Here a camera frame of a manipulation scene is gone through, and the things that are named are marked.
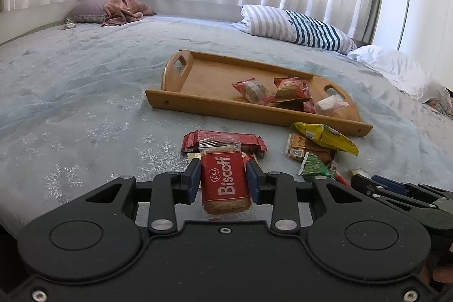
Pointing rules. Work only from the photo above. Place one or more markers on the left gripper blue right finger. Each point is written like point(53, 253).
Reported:
point(277, 189)

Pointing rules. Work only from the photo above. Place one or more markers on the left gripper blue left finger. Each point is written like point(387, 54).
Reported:
point(170, 189)

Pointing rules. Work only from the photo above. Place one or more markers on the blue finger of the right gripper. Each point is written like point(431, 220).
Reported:
point(390, 185)

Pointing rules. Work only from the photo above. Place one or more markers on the red Biscoff biscuit packet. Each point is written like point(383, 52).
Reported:
point(223, 179)

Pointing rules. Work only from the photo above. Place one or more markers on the red orange chips bag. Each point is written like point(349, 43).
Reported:
point(291, 88)

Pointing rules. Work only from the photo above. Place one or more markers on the white snack packet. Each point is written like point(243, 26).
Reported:
point(331, 106)

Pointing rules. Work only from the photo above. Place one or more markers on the red clear cake packet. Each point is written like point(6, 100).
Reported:
point(254, 91)

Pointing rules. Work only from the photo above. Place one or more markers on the thin red stick packet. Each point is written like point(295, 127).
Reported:
point(309, 107)

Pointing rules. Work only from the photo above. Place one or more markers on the green snack packet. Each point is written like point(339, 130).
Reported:
point(312, 168)

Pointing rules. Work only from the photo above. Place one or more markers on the brown biscuit packet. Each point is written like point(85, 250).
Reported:
point(298, 146)

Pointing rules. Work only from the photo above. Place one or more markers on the long red wafer packet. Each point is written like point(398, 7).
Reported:
point(249, 143)

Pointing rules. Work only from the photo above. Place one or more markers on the round crackers clear packet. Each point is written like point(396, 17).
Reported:
point(337, 174)

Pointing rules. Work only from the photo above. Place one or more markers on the yellow snack packet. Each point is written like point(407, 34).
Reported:
point(327, 137)

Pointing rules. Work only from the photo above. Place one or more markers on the light blue bedspread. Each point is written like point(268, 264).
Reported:
point(74, 113)

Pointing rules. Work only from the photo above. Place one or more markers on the wooden serving tray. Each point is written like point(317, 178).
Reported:
point(202, 83)

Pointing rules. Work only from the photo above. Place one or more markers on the striped white blue pillow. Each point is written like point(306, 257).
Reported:
point(293, 27)

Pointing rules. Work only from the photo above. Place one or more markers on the pink blanket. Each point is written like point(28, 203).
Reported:
point(121, 12)

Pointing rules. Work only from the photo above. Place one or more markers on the purple pillow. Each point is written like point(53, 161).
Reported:
point(88, 11)

